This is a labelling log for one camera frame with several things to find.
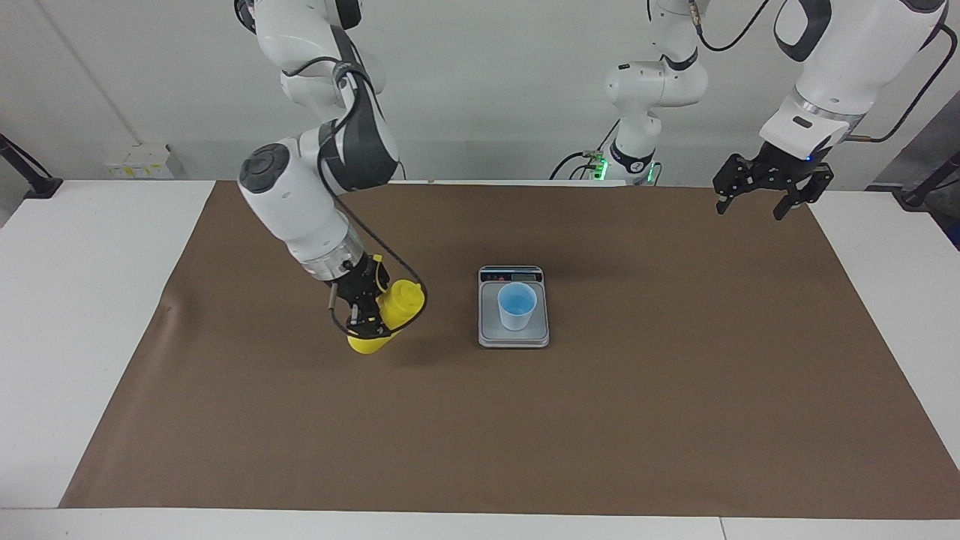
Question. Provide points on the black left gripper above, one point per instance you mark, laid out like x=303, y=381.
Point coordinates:
x=787, y=171

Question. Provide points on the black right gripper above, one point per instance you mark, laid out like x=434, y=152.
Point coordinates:
x=360, y=281

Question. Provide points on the yellow squeeze seasoning bottle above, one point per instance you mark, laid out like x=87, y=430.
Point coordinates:
x=405, y=300

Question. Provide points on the light blue plastic cup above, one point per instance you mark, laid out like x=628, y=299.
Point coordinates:
x=517, y=315

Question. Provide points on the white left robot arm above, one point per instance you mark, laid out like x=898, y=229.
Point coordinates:
x=855, y=52

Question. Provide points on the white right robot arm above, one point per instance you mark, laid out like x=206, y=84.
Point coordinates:
x=292, y=202

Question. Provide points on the silver digital kitchen scale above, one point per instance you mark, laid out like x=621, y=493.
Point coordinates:
x=487, y=330

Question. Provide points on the black clamp stand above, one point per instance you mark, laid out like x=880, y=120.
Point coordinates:
x=41, y=187
x=915, y=196

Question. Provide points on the brown table mat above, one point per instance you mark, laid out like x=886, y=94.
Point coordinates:
x=480, y=427

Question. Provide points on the white wall socket box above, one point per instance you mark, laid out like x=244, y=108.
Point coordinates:
x=139, y=161

